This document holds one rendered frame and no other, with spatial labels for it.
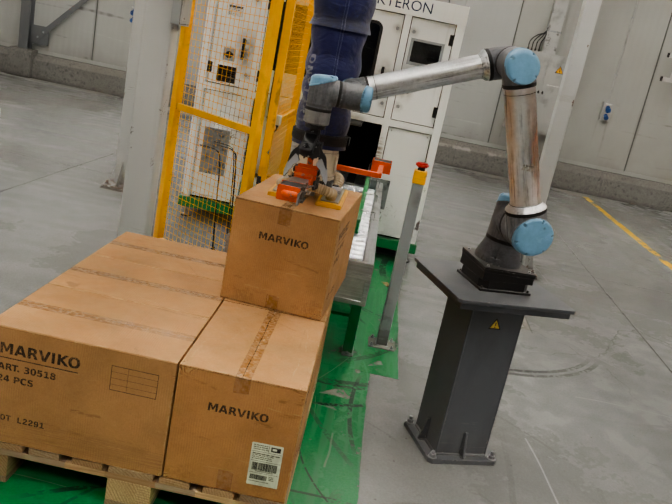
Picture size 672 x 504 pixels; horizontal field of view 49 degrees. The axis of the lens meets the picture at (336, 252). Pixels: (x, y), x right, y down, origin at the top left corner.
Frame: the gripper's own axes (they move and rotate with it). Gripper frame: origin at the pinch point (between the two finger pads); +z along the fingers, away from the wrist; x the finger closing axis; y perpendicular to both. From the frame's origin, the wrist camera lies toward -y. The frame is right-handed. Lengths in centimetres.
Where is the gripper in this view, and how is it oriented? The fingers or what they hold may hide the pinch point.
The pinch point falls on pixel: (304, 181)
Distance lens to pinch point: 259.9
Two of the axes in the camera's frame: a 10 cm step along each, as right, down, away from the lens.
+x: -9.8, -2.1, 0.4
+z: -1.9, 9.4, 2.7
